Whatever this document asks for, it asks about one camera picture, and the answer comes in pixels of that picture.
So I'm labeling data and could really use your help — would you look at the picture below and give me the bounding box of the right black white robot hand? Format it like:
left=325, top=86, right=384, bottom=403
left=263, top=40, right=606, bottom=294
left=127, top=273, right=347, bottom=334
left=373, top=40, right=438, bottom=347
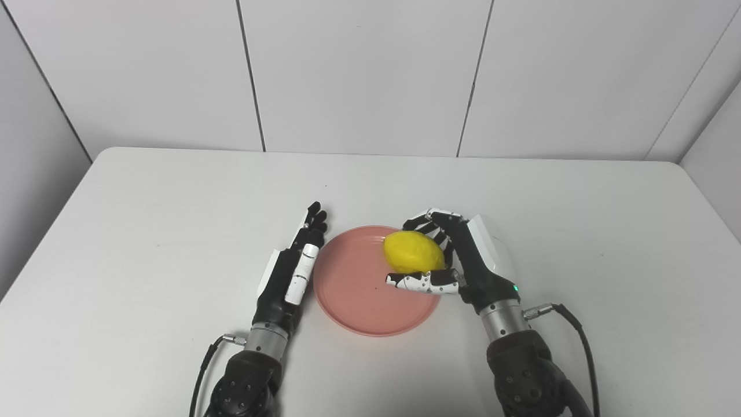
left=386, top=207, right=520, bottom=315

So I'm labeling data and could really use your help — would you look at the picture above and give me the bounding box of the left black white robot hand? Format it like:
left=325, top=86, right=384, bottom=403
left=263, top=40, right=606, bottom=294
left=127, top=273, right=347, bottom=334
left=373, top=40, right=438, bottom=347
left=252, top=201, right=328, bottom=338

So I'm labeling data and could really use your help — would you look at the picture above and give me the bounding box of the yellow lemon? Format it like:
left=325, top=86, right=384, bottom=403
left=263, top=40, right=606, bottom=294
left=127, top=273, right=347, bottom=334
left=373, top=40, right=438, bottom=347
left=383, top=231, right=446, bottom=274

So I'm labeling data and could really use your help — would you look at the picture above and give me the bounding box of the pink round plate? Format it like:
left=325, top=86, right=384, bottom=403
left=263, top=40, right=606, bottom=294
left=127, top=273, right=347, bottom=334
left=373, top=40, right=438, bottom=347
left=313, top=225, right=447, bottom=337

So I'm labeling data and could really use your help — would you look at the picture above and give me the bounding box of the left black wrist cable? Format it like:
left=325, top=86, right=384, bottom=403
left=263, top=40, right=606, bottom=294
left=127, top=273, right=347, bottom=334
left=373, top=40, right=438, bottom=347
left=189, top=334, right=247, bottom=417

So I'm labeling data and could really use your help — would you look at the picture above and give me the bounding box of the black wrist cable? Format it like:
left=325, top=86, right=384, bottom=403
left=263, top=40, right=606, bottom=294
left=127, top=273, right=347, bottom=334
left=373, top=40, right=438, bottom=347
left=189, top=334, right=247, bottom=417
left=523, top=303, right=600, bottom=417

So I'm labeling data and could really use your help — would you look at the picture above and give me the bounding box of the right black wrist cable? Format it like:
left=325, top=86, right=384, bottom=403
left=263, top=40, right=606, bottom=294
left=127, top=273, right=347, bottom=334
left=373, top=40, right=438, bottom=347
left=523, top=303, right=600, bottom=417

